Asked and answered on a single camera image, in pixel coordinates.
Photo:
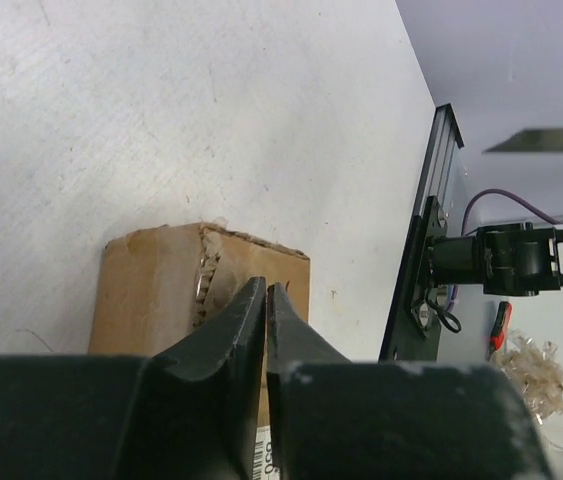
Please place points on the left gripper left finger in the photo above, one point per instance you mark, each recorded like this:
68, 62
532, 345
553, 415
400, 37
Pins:
189, 412

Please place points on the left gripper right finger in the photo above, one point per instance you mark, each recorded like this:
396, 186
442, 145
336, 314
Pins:
332, 418

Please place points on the brown cardboard express box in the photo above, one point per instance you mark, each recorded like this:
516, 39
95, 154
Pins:
157, 286

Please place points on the yellow utility knife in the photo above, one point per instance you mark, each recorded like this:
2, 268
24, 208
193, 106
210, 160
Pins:
531, 140

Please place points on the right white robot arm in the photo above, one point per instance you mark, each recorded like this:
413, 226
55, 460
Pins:
506, 260

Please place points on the crumpled clear plastic wrap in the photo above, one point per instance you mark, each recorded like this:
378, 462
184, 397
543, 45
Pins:
535, 372

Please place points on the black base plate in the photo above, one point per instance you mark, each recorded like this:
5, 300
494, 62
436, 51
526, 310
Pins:
413, 331

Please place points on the aluminium frame rail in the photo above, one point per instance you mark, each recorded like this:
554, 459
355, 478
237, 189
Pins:
438, 170

